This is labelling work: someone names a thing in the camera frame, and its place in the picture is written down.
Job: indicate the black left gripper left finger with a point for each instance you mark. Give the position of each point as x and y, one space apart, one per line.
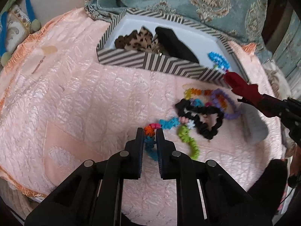
133 161

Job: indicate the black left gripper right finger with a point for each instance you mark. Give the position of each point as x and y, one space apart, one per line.
166 162

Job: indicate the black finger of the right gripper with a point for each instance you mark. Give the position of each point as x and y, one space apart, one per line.
267 105

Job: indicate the red velvet hair bow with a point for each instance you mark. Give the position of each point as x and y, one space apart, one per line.
248 92

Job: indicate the leopard print hair bow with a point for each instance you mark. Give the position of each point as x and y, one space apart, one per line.
144 41

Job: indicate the brown scrunchie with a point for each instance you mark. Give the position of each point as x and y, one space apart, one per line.
123 41

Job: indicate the pink textured blanket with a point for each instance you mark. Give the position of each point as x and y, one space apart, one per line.
60 107

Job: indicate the striped white tray box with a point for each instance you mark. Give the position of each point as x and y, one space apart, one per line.
210 47

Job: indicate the teal damask patterned fabric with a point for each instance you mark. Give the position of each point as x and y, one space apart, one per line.
240 20

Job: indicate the embroidered cream cushion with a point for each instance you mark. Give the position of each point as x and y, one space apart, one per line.
18 27

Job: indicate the green blue plush toy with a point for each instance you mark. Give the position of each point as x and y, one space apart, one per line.
27 7

